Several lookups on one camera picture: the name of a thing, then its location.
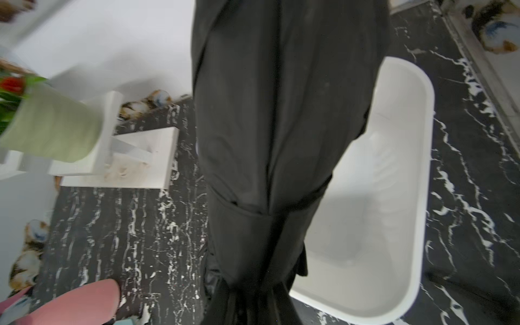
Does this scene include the white plastic storage box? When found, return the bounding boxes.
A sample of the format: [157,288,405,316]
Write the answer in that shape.
[291,57,435,324]

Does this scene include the white wooden step shelf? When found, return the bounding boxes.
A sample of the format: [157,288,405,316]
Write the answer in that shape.
[0,90,180,190]

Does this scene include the green pot red flowers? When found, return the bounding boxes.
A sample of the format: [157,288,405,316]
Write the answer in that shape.
[1,73,103,163]

